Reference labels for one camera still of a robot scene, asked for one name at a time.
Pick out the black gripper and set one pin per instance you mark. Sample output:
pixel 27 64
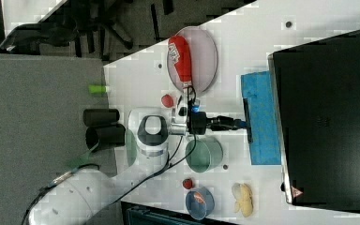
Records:
pixel 199 122

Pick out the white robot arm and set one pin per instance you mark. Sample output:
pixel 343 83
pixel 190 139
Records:
pixel 79 194

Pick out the red strawberry toy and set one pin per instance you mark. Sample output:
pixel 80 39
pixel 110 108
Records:
pixel 167 101
pixel 187 183

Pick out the grey round plate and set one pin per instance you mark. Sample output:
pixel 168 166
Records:
pixel 204 59

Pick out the blue bowl with food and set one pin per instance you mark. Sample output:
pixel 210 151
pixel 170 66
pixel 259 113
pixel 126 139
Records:
pixel 200 203

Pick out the yellow peeled banana toy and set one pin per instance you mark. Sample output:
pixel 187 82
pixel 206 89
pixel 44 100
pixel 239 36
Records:
pixel 243 199

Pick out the red ketchup bottle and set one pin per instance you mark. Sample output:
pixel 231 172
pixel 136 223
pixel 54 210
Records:
pixel 179 54

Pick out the green perforated colander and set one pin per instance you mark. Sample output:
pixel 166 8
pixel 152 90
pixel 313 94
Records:
pixel 131 147

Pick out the dark plastic crate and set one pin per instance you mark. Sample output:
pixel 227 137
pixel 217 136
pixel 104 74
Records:
pixel 137 214

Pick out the green marker pen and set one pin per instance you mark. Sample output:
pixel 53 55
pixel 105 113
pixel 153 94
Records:
pixel 98 89

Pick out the black office chair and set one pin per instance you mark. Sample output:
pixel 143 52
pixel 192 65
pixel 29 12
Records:
pixel 58 22

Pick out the black cylinder mount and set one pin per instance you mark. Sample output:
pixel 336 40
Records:
pixel 103 129

